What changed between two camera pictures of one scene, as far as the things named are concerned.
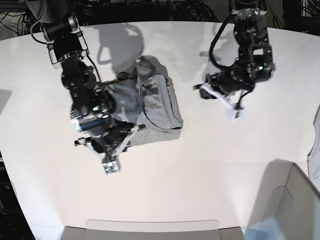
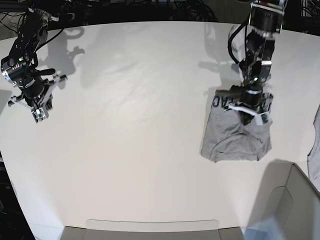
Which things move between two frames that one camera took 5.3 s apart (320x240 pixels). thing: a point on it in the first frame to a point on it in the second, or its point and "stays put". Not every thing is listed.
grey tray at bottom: (151, 229) stays put
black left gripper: (118, 131) to (35, 89)
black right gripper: (226, 81) to (253, 99)
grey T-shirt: (143, 95) to (225, 137)
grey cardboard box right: (287, 196) stays put
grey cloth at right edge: (313, 157) stays put
